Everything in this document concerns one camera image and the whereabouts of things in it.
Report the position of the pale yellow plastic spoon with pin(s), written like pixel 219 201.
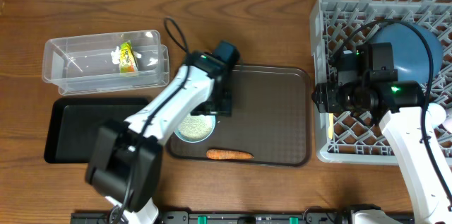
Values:
pixel 331 126

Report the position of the black plastic bin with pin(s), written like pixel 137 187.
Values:
pixel 74 124

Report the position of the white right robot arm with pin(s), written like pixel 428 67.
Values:
pixel 407 120

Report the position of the grey plastic dishwasher rack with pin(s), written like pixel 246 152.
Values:
pixel 331 22

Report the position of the light blue bowl with rice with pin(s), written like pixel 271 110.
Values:
pixel 194 129

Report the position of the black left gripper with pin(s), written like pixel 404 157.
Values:
pixel 226 108

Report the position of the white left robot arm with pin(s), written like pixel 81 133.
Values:
pixel 127 157

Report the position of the green orange snack wrapper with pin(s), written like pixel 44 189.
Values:
pixel 128 67

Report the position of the dark brown serving tray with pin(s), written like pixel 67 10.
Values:
pixel 271 119

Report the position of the light blue plastic cup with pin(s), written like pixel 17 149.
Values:
pixel 437 114

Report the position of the orange carrot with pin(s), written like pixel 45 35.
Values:
pixel 219 154

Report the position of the white tissue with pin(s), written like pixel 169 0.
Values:
pixel 118 58

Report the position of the dark blue plate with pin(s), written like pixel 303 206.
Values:
pixel 409 53

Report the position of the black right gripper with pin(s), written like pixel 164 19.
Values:
pixel 328 99

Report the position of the clear plastic bin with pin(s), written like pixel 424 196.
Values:
pixel 83 64

